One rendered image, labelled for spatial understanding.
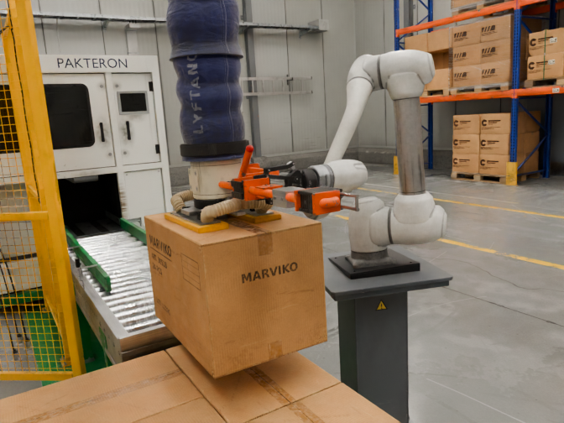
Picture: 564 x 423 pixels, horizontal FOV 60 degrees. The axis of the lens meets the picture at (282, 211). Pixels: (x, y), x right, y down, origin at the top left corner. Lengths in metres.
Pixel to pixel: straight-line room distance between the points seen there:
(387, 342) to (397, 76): 1.08
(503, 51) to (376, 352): 7.69
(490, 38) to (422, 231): 7.71
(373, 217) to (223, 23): 0.95
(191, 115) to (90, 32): 9.48
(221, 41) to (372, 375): 1.46
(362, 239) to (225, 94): 0.85
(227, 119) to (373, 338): 1.11
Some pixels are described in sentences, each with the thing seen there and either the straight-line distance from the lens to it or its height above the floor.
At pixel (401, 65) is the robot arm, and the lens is 1.93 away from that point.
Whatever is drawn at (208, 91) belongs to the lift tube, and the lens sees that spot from 1.56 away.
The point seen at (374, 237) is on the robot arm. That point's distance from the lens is 2.02.
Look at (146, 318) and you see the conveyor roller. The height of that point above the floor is 0.54.
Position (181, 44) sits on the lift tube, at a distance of 1.60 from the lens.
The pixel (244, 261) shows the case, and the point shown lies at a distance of 1.41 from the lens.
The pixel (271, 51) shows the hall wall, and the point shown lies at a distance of 12.49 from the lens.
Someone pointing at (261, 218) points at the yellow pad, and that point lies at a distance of 1.56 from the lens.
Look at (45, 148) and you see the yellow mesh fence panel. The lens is 2.59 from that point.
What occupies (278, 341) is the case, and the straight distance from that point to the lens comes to 1.54.
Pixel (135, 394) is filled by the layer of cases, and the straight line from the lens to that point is 1.76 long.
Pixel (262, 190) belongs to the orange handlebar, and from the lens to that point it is 1.32.
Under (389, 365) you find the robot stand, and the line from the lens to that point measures 2.21.
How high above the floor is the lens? 1.40
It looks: 11 degrees down
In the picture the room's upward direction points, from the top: 3 degrees counter-clockwise
